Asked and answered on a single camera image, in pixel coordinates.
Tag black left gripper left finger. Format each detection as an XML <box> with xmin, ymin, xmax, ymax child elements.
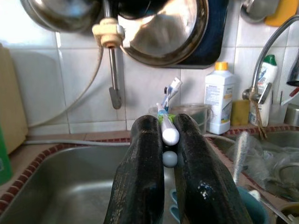
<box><xmin>104</xmin><ymin>114</ymin><xmax>165</xmax><ymax>224</ymax></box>

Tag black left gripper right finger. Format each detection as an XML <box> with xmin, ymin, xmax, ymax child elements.
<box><xmin>174</xmin><ymin>113</ymin><xmax>254</xmax><ymax>224</ymax></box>

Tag dark blue plastic cup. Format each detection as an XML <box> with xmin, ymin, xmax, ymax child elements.
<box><xmin>170</xmin><ymin>186</ymin><xmax>271</xmax><ymax>224</ymax></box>

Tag white bottle brush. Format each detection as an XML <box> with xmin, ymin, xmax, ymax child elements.
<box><xmin>232</xmin><ymin>131</ymin><xmax>249</xmax><ymax>185</ymax></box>

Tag clear plastic jug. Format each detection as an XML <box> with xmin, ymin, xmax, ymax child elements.
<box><xmin>171</xmin><ymin>104</ymin><xmax>211</xmax><ymax>135</ymax></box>

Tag clear toothbrush cup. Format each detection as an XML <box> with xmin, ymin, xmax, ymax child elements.
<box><xmin>148</xmin><ymin>106</ymin><xmax>173</xmax><ymax>117</ymax></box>

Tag steel sink basin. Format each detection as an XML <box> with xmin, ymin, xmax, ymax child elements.
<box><xmin>0</xmin><ymin>143</ymin><xmax>234</xmax><ymax>224</ymax></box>
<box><xmin>205</xmin><ymin>130</ymin><xmax>299</xmax><ymax>164</ymax></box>

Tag steel spoon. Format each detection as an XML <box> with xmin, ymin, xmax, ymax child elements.
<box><xmin>246</xmin><ymin>185</ymin><xmax>294</xmax><ymax>224</ymax></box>

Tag dark yellow sponge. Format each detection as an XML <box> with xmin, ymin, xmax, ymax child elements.
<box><xmin>231</xmin><ymin>99</ymin><xmax>250</xmax><ymax>126</ymax></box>

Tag shallow steel bowl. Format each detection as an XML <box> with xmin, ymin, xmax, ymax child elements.
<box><xmin>275</xmin><ymin>202</ymin><xmax>299</xmax><ymax>224</ymax></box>

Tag round steel strainer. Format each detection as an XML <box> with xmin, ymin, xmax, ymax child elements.
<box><xmin>266</xmin><ymin>161</ymin><xmax>299</xmax><ymax>194</ymax></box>

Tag white bottle yellow cap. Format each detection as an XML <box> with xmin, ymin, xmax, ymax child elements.
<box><xmin>204</xmin><ymin>62</ymin><xmax>235</xmax><ymax>135</ymax></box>

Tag brown twine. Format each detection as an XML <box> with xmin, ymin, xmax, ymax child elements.
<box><xmin>249</xmin><ymin>92</ymin><xmax>268</xmax><ymax>140</ymax></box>

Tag clear drinking glass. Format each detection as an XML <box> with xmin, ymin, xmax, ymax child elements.
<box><xmin>268</xmin><ymin>102</ymin><xmax>289</xmax><ymax>126</ymax></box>

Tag chrome gooseneck faucet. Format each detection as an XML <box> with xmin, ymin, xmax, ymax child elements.
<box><xmin>242</xmin><ymin>15</ymin><xmax>299</xmax><ymax>105</ymax></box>

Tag small steel cup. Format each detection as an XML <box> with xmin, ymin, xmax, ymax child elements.
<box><xmin>284</xmin><ymin>104</ymin><xmax>299</xmax><ymax>128</ymax></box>

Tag red white utensil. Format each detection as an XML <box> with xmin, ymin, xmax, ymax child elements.
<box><xmin>280</xmin><ymin>87</ymin><xmax>299</xmax><ymax>107</ymax></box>

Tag white cleaner bottle green cap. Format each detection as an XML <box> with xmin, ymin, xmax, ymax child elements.
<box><xmin>249</xmin><ymin>55</ymin><xmax>278</xmax><ymax>126</ymax></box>

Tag green dish soap bottle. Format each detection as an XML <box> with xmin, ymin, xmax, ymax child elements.
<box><xmin>0</xmin><ymin>121</ymin><xmax>14</xmax><ymax>186</ymax></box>

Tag hanging steel ladle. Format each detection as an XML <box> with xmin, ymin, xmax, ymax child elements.
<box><xmin>240</xmin><ymin>0</ymin><xmax>269</xmax><ymax>24</ymax></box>

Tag hanging steel pot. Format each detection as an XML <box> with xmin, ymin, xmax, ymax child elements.
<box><xmin>20</xmin><ymin>0</ymin><xmax>106</xmax><ymax>33</ymax></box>

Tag yellow hanging utensil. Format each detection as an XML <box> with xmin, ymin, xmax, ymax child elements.
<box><xmin>264</xmin><ymin>0</ymin><xmax>299</xmax><ymax>27</ymax></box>

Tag steel wall tap pipe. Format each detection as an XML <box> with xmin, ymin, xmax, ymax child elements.
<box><xmin>102</xmin><ymin>0</ymin><xmax>126</xmax><ymax>110</ymax></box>

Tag white water hose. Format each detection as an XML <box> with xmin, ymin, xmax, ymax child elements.
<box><xmin>28</xmin><ymin>44</ymin><xmax>105</xmax><ymax>128</ymax></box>

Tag cream plastic hose connector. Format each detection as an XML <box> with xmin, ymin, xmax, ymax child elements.
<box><xmin>92</xmin><ymin>18</ymin><xmax>126</xmax><ymax>49</ymax></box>

